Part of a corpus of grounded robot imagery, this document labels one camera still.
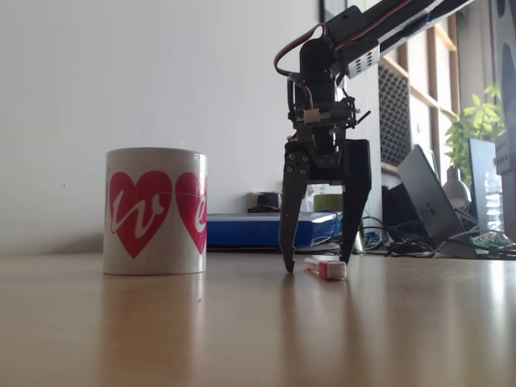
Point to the red white marker pen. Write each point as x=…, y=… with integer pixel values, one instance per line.
x=330, y=271

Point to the small black device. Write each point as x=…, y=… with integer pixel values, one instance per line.
x=266, y=201

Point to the blue flat box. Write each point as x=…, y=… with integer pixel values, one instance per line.
x=242, y=231

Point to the black honeycomb panel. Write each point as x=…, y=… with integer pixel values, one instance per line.
x=393, y=121

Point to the grey laptop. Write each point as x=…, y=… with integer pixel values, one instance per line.
x=435, y=201

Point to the white desk lamp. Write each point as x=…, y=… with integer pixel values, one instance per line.
x=457, y=189

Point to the dark monitor screen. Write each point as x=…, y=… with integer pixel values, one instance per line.
x=481, y=181

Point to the green potted plant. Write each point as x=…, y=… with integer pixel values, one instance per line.
x=479, y=117

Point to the clear water bottle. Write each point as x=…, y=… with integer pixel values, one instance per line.
x=493, y=201

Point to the white mug pink hearts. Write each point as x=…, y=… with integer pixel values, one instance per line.
x=155, y=258

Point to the wooden shelf frame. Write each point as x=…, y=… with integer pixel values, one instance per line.
x=433, y=88

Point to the black picture frame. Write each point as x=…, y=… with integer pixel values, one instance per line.
x=328, y=8

